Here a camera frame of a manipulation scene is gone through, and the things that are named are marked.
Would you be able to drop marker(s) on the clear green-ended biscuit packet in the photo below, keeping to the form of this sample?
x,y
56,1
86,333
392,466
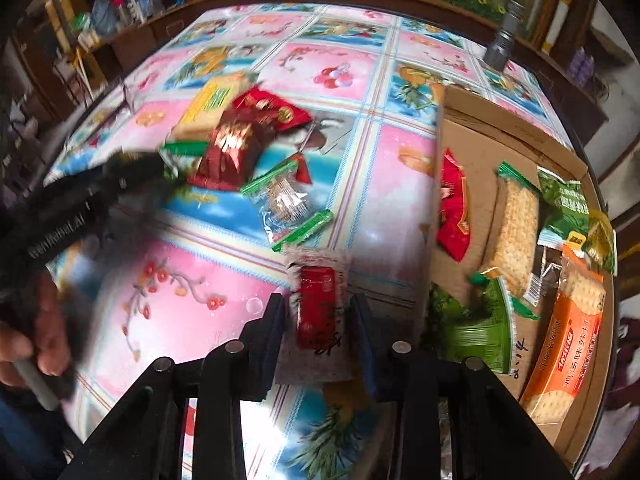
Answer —
x,y
288,214

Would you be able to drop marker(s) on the yellow Weidan cracker pack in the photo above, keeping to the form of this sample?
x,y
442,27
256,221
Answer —
x,y
204,112

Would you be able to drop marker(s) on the grey metal flashlight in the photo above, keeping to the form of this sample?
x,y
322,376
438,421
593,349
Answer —
x,y
498,52

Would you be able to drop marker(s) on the brown cardboard box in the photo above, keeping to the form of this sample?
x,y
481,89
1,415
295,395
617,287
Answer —
x,y
482,135

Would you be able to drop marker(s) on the small red-white candy packet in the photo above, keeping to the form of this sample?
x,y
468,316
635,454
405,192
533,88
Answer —
x,y
318,283

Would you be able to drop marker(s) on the yellow green pea packet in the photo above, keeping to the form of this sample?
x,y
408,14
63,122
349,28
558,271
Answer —
x,y
568,221

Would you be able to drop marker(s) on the clear green-ended cracker pack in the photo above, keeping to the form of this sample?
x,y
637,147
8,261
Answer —
x,y
511,245

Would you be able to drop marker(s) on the small red candy packet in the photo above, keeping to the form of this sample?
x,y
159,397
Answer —
x,y
278,112

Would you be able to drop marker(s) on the blue water jug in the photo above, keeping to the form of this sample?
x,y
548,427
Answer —
x,y
103,18

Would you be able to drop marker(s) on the colourful fruit-pattern tablecloth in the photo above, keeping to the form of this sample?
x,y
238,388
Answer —
x,y
182,270

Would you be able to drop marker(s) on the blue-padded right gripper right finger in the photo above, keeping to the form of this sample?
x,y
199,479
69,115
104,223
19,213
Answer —
x,y
372,340

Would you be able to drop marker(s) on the green pea snack packet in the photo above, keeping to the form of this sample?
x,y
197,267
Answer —
x,y
486,330

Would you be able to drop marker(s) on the orange soda cracker pack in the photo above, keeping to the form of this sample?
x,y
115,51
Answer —
x,y
572,334

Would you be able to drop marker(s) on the dark red snack packet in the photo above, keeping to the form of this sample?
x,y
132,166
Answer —
x,y
234,148

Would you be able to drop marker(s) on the person's left hand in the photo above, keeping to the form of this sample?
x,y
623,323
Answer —
x,y
46,340

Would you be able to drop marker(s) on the purple bottles on cabinet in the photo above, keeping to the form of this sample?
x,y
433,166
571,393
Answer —
x,y
581,67

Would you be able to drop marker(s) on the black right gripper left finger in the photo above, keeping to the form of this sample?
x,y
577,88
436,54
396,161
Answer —
x,y
262,340

